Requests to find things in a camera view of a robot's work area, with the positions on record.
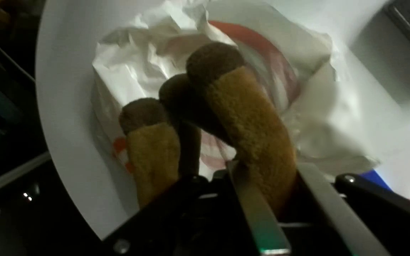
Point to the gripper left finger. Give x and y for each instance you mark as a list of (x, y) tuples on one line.
[(176, 220)]

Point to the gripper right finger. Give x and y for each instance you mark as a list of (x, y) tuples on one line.
[(383, 213)]

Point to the brown plush toy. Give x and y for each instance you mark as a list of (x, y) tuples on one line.
[(247, 121)]

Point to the blue flat object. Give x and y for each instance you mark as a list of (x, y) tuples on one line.
[(377, 179)]

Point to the white crumpled bag red print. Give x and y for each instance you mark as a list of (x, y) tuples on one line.
[(148, 60)]

